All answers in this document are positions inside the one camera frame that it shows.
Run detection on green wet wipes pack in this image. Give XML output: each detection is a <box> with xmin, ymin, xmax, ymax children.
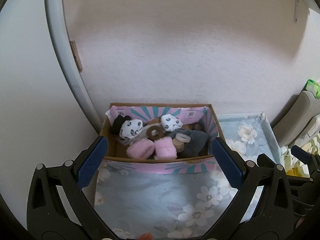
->
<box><xmin>304</xmin><ymin>79</ymin><xmax>320</xmax><ymax>97</ymax></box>

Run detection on person left hand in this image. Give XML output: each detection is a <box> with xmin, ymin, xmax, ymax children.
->
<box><xmin>138</xmin><ymin>232</ymin><xmax>153</xmax><ymax>240</ymax></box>

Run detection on grey sofa cushion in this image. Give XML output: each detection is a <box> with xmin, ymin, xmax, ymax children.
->
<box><xmin>272</xmin><ymin>90</ymin><xmax>319</xmax><ymax>147</ymax></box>

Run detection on cardboard box pink flaps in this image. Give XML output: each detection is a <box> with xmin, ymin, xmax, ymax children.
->
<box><xmin>100</xmin><ymin>103</ymin><xmax>224</xmax><ymax>174</ymax></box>

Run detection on white round tape roll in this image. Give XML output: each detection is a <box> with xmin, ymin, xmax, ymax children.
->
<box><xmin>175</xmin><ymin>133</ymin><xmax>191</xmax><ymax>143</ymax></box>

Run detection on pink fuzzy sock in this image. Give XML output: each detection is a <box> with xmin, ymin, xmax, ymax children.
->
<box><xmin>155</xmin><ymin>137</ymin><xmax>177</xmax><ymax>160</ymax></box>
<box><xmin>126</xmin><ymin>138</ymin><xmax>155</xmax><ymax>159</ymax></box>

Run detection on floral yellow green blanket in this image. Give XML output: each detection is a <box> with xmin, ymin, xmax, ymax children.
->
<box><xmin>280</xmin><ymin>132</ymin><xmax>320</xmax><ymax>181</ymax></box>

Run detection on brown plush slipper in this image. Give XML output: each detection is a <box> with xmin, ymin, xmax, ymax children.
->
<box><xmin>144</xmin><ymin>118</ymin><xmax>162</xmax><ymax>128</ymax></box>

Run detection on floral light blue cloth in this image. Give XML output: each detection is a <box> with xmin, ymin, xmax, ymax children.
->
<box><xmin>94</xmin><ymin>113</ymin><xmax>280</xmax><ymax>239</ymax></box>

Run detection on black fuzzy sock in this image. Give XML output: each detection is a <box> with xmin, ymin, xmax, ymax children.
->
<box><xmin>110</xmin><ymin>115</ymin><xmax>132</xmax><ymax>136</ymax></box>

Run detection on white shelf bracket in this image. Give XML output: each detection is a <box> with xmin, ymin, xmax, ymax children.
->
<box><xmin>293</xmin><ymin>0</ymin><xmax>312</xmax><ymax>23</ymax></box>

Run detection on brown hair scrunchie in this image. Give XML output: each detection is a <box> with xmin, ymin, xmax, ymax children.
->
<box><xmin>147</xmin><ymin>125</ymin><xmax>165</xmax><ymax>141</ymax></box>

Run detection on white patterned sock roll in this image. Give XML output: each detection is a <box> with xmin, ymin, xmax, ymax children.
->
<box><xmin>161</xmin><ymin>114</ymin><xmax>183</xmax><ymax>132</ymax></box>

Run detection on grey blue fuzzy sock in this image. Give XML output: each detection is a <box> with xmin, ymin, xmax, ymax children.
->
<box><xmin>169</xmin><ymin>128</ymin><xmax>209</xmax><ymax>158</ymax></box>

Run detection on white pillow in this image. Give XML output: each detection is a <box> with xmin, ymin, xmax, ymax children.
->
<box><xmin>295</xmin><ymin>114</ymin><xmax>320</xmax><ymax>146</ymax></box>

